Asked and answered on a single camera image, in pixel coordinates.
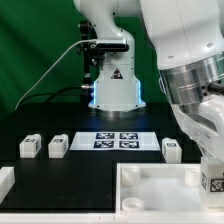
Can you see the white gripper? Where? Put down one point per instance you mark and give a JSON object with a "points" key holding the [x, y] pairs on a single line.
{"points": [[205, 126]]}

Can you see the white square tabletop part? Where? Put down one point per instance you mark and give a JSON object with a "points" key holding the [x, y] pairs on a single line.
{"points": [[163, 188]]}

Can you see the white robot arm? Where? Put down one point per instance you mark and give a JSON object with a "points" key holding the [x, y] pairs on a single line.
{"points": [[189, 43]]}

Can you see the white marker sheet with tags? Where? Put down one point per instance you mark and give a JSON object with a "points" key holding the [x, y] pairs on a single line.
{"points": [[131, 141]]}

